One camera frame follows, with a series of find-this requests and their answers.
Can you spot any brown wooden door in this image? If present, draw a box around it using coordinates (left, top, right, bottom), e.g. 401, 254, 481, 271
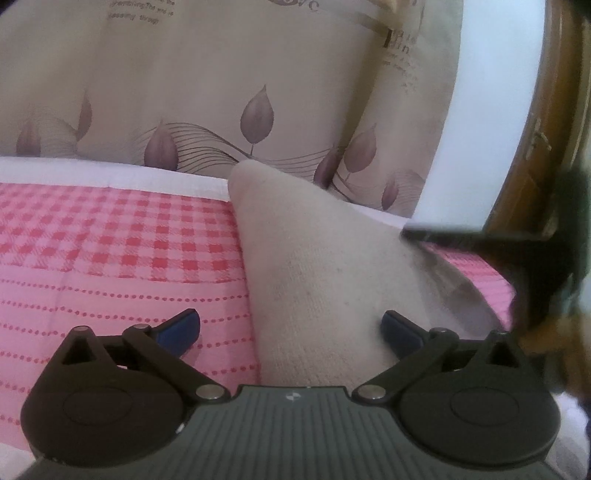
480, 0, 591, 241

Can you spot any person's right hand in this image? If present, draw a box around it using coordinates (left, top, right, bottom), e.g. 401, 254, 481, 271
521, 310, 585, 398

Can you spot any beige leaf print curtain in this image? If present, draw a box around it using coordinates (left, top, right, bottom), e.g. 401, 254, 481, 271
0, 0, 465, 219

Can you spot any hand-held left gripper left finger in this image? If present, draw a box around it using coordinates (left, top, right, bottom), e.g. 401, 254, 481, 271
58, 307, 230, 403

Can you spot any beige knit sweater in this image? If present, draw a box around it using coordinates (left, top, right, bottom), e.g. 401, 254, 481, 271
228, 159, 519, 389

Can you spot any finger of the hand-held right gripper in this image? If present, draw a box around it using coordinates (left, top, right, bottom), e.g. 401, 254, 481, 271
400, 224, 525, 268

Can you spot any pink checked blanket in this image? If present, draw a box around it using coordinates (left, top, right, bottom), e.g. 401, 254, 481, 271
0, 182, 519, 449

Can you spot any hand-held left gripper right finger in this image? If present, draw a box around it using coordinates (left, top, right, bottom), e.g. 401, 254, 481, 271
353, 311, 528, 403

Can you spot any metal door handle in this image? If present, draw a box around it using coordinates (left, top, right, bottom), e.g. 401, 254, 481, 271
525, 117, 553, 160

